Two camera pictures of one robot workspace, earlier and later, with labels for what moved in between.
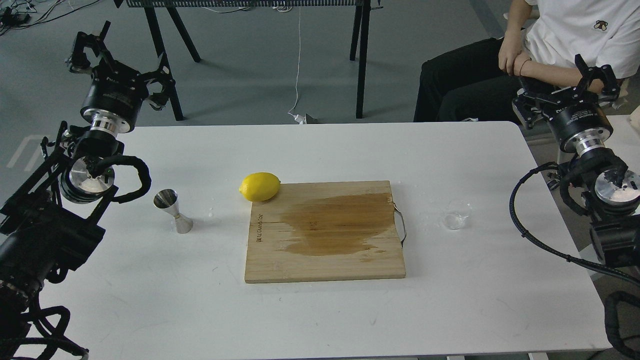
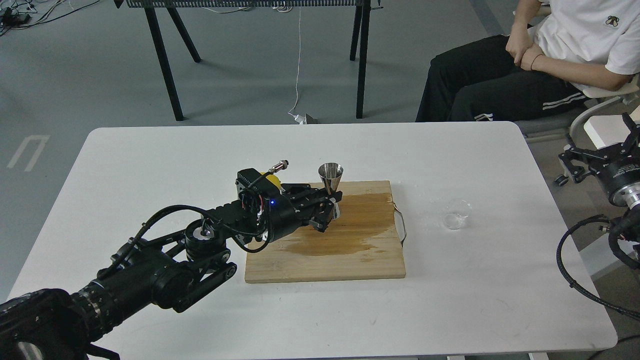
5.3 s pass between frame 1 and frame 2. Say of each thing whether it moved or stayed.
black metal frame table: stayed
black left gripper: moved
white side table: stayed
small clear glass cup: stayed
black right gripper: moved
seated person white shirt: stayed
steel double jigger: moved
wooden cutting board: stayed
